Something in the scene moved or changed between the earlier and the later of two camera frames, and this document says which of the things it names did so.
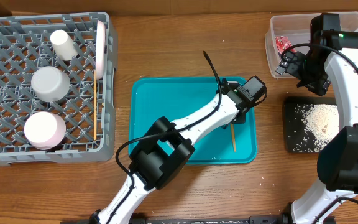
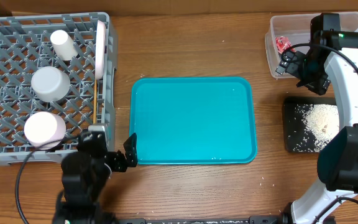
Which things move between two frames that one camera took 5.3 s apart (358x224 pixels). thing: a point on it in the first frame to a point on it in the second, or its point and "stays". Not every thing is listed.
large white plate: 100,50 stays
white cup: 63,45 stays
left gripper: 229,125 to 119,159
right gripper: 319,84 stays
